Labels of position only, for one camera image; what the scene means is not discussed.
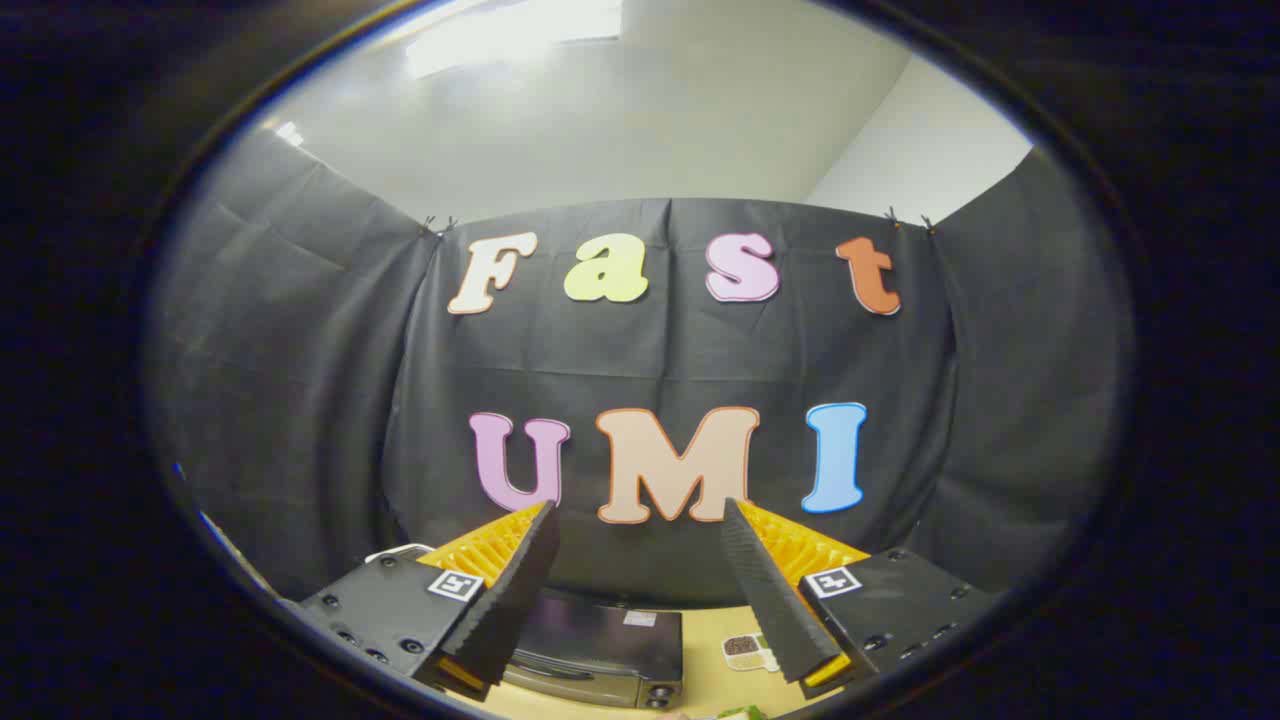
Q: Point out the white divided dish with grains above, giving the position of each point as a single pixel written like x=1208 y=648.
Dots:
x=745 y=652

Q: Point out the black toaster oven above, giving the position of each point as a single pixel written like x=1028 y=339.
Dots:
x=600 y=640

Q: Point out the white plastic object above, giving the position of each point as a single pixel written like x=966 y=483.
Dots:
x=400 y=550

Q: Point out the brown bread lettuce sandwich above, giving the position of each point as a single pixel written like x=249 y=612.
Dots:
x=741 y=713

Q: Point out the black backdrop cloth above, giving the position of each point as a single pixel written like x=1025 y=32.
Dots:
x=640 y=350

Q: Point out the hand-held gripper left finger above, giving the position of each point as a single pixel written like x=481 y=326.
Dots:
x=510 y=610

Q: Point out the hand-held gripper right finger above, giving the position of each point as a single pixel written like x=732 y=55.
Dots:
x=770 y=600

